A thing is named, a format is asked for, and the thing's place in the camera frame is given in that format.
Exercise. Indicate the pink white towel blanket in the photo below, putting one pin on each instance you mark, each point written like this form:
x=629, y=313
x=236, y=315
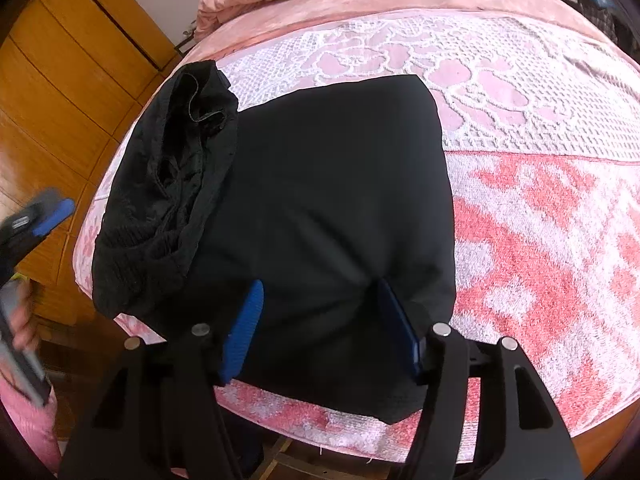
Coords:
x=525, y=235

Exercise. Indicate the wooden wardrobe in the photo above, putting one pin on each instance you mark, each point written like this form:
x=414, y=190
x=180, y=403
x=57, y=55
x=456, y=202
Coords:
x=65, y=85

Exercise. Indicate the plaid cloth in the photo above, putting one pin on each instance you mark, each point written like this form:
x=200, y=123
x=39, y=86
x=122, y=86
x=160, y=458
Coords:
x=602, y=20

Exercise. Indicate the person's left hand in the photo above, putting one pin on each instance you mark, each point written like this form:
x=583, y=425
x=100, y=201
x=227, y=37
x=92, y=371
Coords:
x=24, y=330

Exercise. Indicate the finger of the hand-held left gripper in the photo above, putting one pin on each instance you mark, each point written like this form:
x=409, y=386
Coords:
x=55, y=212

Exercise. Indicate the dark nightstand with white items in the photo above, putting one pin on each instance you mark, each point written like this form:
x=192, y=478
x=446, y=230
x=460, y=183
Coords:
x=186, y=40

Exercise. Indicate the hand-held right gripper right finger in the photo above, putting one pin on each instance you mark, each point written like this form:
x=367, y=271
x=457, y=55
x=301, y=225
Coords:
x=400, y=335

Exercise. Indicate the wooden bed frame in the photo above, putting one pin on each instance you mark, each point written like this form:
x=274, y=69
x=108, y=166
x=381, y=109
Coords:
x=605, y=440

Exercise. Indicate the black pants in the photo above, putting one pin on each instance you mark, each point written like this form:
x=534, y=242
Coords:
x=325, y=210

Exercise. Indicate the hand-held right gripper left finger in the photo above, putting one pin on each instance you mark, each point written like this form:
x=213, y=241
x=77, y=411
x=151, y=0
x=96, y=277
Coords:
x=242, y=335

